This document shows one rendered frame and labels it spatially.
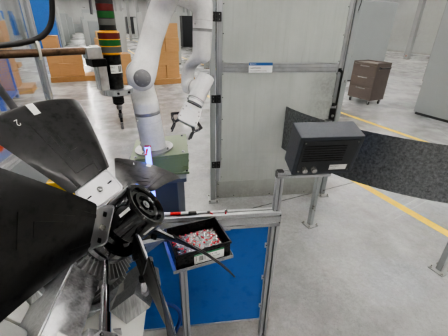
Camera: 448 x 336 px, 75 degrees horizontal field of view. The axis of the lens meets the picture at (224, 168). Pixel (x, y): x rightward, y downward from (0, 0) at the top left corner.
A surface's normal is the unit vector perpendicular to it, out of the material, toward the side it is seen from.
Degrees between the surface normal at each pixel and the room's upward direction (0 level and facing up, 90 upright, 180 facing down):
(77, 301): 50
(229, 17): 90
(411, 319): 0
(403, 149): 90
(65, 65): 90
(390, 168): 90
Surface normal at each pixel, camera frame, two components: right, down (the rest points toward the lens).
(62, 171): 0.36, -0.32
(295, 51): 0.12, 0.44
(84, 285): 0.77, -0.61
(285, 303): 0.01, -0.90
